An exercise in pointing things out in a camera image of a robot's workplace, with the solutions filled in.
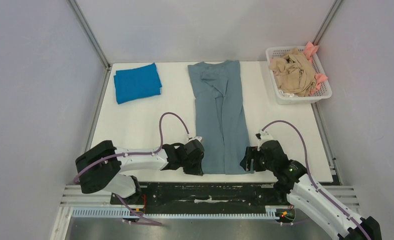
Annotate grey blue t shirt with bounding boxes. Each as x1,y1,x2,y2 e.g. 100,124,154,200
188,60,250,175

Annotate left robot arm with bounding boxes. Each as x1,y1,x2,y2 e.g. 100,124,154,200
73,137,204,205

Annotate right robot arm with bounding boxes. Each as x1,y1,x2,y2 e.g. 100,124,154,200
240,140,382,240

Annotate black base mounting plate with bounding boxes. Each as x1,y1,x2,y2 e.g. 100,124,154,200
124,182,289,214

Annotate white plastic laundry basket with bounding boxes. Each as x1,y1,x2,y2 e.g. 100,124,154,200
266,42,332,105

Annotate beige t shirt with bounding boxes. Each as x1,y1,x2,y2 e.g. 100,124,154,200
269,48,316,97

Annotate folded bright blue t shirt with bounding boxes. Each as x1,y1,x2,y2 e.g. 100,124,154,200
114,63,162,105

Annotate pink t shirt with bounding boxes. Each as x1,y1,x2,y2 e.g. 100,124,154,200
303,41,329,96

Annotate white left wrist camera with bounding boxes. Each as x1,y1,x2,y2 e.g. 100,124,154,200
187,134,203,143

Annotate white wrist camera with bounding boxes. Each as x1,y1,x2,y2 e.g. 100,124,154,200
187,134,203,143
256,130,274,144

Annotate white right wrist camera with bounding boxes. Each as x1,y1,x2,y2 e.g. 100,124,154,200
256,130,274,144

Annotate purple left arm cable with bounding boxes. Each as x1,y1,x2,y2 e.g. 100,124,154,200
72,111,191,227

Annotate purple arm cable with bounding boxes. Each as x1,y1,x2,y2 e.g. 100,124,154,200
72,111,191,227
261,119,373,240

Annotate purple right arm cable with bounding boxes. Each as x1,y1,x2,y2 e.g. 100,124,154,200
261,119,373,240

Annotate white slotted cable duct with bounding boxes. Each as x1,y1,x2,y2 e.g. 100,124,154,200
71,206,283,221

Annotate right aluminium frame post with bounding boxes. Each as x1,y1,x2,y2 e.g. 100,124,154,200
313,0,344,46

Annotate aluminium frame post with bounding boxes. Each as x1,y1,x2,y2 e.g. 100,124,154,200
67,0,111,70
313,0,344,46

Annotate left aluminium frame post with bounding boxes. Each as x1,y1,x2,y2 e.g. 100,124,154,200
67,0,111,70

